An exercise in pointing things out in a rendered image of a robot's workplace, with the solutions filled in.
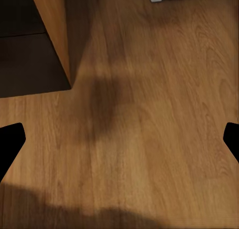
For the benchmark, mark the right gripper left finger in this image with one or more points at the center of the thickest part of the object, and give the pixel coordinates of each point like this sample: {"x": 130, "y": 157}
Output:
{"x": 12, "y": 138}

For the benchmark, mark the cabinet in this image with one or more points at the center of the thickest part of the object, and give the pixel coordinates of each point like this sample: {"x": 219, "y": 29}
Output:
{"x": 34, "y": 54}

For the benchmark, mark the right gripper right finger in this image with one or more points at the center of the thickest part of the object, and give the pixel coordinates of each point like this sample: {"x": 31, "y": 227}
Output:
{"x": 231, "y": 138}

